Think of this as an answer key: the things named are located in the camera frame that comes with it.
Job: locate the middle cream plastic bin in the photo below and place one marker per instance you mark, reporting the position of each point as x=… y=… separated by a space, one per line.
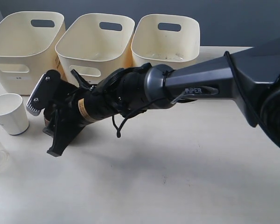
x=95 y=45

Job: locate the brown wooden cup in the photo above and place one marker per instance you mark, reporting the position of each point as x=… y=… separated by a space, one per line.
x=47 y=116

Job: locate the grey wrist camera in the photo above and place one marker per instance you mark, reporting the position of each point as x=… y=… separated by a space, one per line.
x=43 y=92

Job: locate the white paper cup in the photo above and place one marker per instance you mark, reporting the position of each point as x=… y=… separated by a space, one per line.
x=13 y=117

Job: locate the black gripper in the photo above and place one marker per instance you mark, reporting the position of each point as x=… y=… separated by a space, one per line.
x=73 y=108

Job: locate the left cream plastic bin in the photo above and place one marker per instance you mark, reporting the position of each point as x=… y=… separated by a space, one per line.
x=27 y=48

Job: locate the cream plastic bin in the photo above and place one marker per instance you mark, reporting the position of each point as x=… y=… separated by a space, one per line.
x=27 y=48
x=173 y=40
x=95 y=45

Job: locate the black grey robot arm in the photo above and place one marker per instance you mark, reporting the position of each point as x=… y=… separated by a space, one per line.
x=251 y=78

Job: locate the right cream plastic bin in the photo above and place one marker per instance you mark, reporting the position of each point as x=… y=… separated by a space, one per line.
x=173 y=40

